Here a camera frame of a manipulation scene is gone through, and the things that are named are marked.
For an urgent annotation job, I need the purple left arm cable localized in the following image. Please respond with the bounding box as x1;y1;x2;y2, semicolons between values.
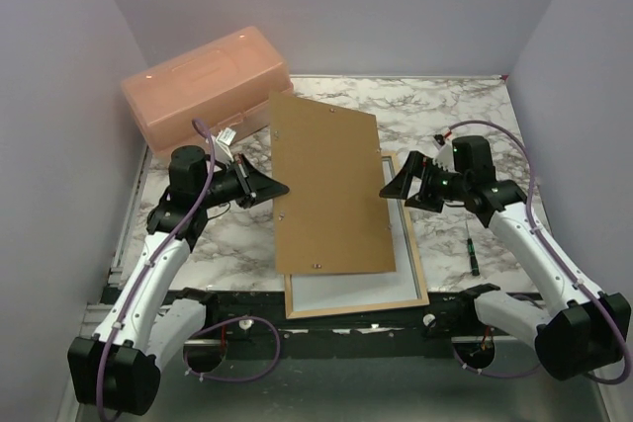
95;118;283;416

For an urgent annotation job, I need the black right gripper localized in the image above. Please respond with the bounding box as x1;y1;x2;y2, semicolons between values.
381;149;470;213

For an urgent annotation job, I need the aluminium front rail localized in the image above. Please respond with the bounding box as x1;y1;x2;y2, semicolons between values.
78;303;121;338

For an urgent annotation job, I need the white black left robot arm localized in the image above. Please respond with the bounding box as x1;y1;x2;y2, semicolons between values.
67;145;289;418

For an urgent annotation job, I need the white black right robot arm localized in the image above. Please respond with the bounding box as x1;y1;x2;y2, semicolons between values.
380;135;632;384

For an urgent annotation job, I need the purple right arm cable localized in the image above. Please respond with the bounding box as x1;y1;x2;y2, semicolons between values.
447;120;629;385

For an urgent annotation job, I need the pink plastic storage box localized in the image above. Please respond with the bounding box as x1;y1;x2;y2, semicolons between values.
121;27;294;160

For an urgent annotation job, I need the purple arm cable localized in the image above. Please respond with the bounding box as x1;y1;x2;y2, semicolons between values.
95;118;283;416
447;120;629;385

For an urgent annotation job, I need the blue wooden picture frame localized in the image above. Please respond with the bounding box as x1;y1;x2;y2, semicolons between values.
283;149;430;320

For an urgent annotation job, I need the green black screwdriver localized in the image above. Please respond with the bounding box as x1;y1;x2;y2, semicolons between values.
465;223;480;277

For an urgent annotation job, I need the brown backing board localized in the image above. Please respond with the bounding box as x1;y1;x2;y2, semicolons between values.
269;93;396;275

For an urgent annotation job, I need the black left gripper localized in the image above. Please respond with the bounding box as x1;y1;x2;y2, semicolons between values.
198;153;290;210

